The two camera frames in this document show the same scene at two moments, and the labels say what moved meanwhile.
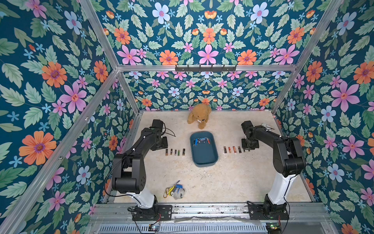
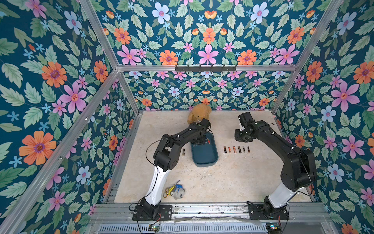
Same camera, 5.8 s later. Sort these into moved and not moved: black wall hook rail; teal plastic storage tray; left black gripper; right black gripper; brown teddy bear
Moved: left black gripper; right black gripper
Not moved: brown teddy bear; black wall hook rail; teal plastic storage tray
